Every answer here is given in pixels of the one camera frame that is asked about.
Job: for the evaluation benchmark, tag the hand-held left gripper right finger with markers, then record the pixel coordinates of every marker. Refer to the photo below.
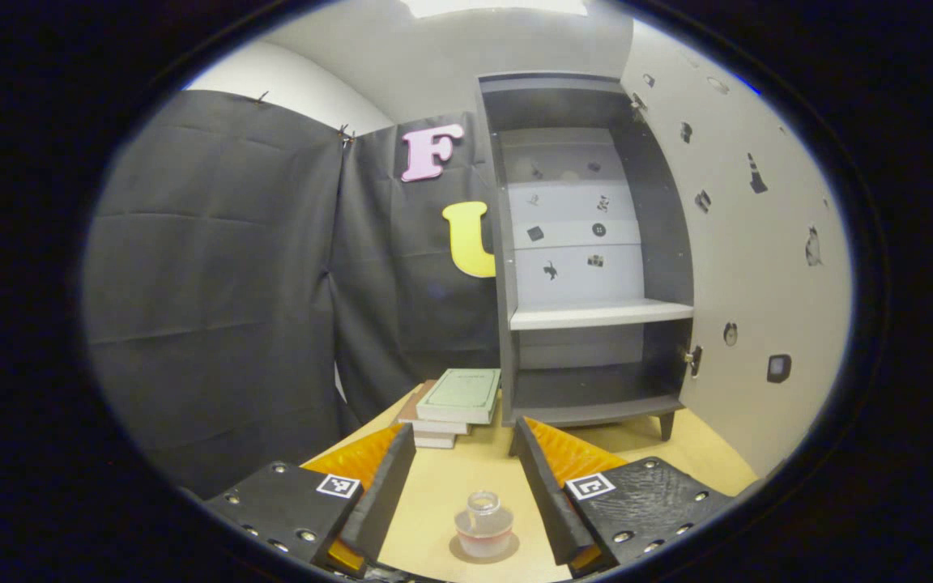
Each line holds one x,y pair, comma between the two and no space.
547,502

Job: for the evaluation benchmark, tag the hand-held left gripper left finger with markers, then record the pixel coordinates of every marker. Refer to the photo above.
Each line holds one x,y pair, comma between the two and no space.
385,494

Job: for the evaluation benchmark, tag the small clear glass bottle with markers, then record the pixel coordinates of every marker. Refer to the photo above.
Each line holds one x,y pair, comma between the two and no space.
484,522

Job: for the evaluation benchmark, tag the brown round coaster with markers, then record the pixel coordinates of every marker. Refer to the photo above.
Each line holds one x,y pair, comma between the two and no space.
466,555

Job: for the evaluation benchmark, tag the dark grey cabinet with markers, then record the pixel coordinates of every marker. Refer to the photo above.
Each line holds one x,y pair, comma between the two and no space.
661,243

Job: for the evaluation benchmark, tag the light grey cabinet door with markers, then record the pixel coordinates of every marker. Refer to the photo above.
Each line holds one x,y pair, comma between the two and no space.
758,283

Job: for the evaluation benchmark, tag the white cabinet shelf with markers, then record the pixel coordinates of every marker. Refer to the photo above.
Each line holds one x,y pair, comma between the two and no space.
596,314

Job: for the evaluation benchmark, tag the brown book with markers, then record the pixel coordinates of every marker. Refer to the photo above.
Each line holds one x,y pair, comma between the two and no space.
434,440
426,425

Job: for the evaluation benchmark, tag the green book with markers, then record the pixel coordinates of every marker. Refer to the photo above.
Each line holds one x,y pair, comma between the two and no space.
462,393

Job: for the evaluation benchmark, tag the black backdrop cloth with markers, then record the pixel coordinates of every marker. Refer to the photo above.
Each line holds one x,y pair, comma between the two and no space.
215,308

